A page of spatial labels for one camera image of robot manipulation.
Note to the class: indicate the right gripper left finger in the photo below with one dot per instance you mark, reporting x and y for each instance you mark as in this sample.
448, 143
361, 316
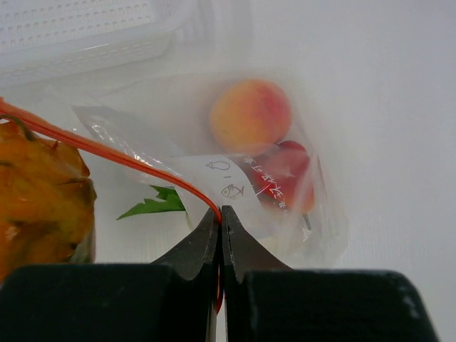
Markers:
173, 298

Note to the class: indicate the orange fake pineapple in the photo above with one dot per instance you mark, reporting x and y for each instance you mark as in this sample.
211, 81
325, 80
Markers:
47, 200

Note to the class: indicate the clear zip bag orange seal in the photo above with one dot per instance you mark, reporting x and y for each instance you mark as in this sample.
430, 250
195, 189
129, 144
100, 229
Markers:
158, 130

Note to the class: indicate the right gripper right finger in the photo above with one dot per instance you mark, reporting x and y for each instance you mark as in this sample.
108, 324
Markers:
266, 300

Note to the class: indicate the red fake fruit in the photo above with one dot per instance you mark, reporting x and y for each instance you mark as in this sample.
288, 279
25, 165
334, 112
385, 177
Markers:
281, 177

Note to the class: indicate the white plastic basket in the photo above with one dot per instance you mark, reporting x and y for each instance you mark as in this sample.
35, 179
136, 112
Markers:
49, 39

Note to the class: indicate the fake peach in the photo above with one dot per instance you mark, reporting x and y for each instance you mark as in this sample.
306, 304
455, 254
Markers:
250, 115

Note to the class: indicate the white fake radish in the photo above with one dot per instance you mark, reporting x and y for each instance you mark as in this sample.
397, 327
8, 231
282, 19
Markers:
165, 200

